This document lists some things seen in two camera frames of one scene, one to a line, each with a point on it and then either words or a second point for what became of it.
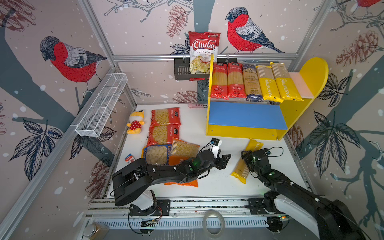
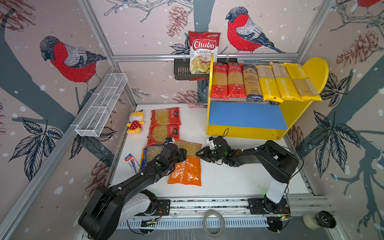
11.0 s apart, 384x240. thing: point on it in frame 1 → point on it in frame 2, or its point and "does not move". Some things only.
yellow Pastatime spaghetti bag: x=268 y=84 does not move
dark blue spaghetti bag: x=253 y=90 does not move
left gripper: x=221 y=163 → x=182 y=154
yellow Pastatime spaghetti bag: x=243 y=168 → x=306 y=89
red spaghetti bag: x=236 y=87 does not move
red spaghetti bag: x=219 y=84 does not move
